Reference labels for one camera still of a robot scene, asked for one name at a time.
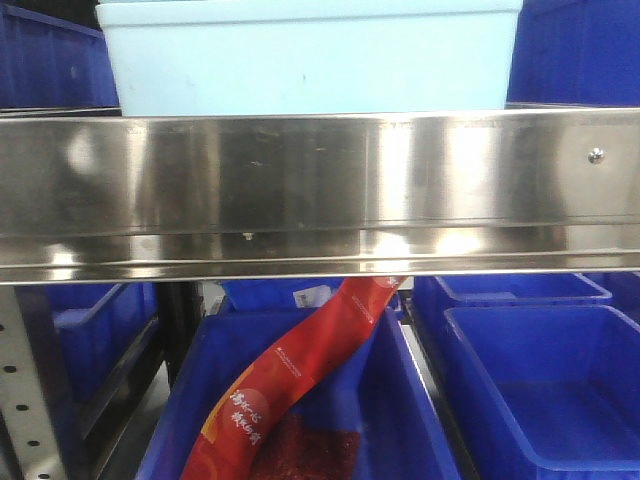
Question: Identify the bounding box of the blue bin front right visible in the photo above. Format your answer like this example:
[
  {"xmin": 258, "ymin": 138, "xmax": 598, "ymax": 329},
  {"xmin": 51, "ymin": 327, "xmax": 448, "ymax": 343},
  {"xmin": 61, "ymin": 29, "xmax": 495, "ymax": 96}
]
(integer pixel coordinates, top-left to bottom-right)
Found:
[{"xmin": 444, "ymin": 306, "xmax": 639, "ymax": 479}]

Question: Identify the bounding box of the blue bin upper left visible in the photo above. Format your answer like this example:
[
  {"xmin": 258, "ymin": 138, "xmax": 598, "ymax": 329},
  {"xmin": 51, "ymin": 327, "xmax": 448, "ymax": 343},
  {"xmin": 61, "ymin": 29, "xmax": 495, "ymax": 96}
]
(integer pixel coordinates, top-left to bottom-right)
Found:
[{"xmin": 1, "ymin": 1, "xmax": 119, "ymax": 109}]

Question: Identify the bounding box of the blue bin rear right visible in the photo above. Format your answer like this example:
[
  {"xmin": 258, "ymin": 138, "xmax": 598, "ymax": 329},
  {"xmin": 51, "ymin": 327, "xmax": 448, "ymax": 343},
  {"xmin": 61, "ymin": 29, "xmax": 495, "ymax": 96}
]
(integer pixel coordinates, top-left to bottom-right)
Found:
[{"xmin": 411, "ymin": 273, "xmax": 613, "ymax": 339}]

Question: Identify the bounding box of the rail screw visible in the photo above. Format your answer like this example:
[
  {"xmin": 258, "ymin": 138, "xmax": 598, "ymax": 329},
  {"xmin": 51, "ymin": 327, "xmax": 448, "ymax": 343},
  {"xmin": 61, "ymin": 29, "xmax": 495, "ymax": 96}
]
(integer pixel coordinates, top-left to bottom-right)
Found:
[{"xmin": 588, "ymin": 147, "xmax": 606, "ymax": 165}]

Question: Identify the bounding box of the stainless steel right shelf rail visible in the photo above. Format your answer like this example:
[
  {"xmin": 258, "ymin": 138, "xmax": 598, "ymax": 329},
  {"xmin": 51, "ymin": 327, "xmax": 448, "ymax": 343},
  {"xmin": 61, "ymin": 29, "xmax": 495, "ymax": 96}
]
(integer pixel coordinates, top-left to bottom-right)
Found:
[{"xmin": 1, "ymin": 107, "xmax": 639, "ymax": 285}]

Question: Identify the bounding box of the blue bin upper right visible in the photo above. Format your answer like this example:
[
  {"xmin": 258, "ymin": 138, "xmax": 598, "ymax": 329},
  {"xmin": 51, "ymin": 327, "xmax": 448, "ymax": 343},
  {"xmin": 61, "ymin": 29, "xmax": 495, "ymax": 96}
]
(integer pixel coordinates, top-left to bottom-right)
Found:
[{"xmin": 508, "ymin": 1, "xmax": 639, "ymax": 106}]

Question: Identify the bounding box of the red printed snack bag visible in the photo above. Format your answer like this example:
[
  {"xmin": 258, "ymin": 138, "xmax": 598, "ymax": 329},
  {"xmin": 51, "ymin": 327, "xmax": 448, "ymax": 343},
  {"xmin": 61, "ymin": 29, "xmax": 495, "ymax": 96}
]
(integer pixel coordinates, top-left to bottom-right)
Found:
[{"xmin": 181, "ymin": 276, "xmax": 406, "ymax": 479}]

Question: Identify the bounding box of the light blue plastic bin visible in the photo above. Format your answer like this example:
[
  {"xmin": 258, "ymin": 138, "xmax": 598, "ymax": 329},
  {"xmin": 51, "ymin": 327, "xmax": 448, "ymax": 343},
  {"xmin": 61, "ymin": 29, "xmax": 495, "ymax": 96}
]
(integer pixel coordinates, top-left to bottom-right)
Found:
[{"xmin": 97, "ymin": 1, "xmax": 522, "ymax": 116}]

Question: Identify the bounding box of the blue bin on left shelf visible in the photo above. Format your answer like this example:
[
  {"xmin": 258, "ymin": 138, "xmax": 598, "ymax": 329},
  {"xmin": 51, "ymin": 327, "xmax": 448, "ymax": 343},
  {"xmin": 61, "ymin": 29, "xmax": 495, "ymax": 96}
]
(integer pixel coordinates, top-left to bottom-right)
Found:
[{"xmin": 45, "ymin": 283, "xmax": 157, "ymax": 403}]

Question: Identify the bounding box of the perforated metal shelf upright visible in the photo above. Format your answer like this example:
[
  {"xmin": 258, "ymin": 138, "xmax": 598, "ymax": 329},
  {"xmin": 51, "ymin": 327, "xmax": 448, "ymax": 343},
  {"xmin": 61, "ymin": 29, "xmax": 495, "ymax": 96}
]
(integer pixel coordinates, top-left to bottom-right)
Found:
[{"xmin": 1, "ymin": 286, "xmax": 85, "ymax": 479}]

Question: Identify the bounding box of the blue bin rear middle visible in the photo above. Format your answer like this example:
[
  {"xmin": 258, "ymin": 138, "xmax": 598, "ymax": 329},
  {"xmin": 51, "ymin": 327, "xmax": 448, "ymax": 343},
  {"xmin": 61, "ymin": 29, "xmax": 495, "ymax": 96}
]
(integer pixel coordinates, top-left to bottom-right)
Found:
[{"xmin": 220, "ymin": 277, "xmax": 404, "ymax": 315}]

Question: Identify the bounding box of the blue bin front middle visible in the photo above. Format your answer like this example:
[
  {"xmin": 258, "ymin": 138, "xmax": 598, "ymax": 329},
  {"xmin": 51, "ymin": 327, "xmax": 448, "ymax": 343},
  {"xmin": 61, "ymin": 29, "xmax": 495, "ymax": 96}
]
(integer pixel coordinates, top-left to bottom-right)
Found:
[{"xmin": 136, "ymin": 309, "xmax": 460, "ymax": 479}]

